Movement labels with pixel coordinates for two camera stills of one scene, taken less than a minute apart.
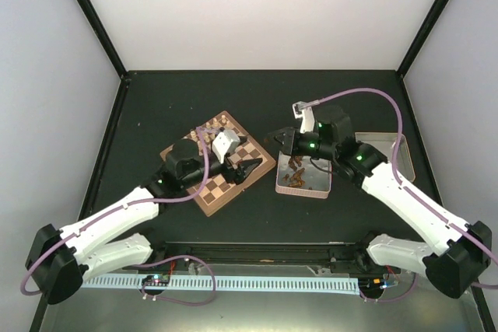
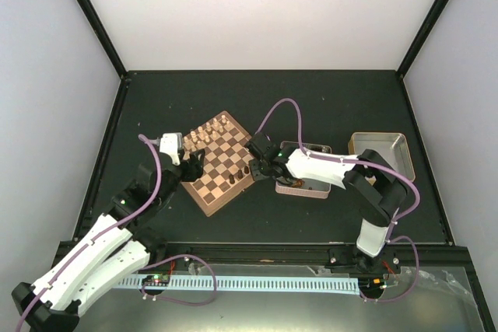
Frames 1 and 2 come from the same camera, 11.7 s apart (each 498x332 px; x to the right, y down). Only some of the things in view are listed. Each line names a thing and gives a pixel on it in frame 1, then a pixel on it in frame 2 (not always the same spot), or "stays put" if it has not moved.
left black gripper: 240,172 -> 194,166
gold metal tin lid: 385,143 stays put
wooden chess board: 216,193 stays put
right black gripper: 290,143 -> 256,174
